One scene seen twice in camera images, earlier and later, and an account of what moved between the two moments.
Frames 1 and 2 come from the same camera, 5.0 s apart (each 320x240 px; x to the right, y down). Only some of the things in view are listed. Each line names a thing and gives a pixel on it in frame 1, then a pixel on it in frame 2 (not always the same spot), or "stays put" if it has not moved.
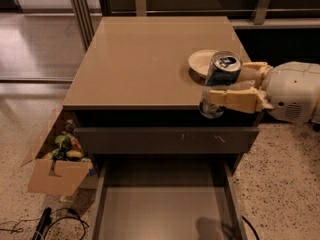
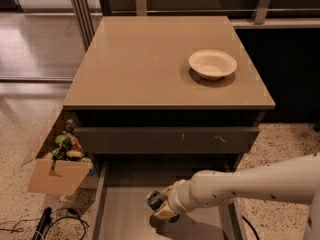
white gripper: [290, 90] to [176, 199]
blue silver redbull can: [224, 70] to [154, 199]
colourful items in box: [68, 146] stays put
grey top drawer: [166, 140] stays put
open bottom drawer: [169, 197] stays put
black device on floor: [45, 221] stays put
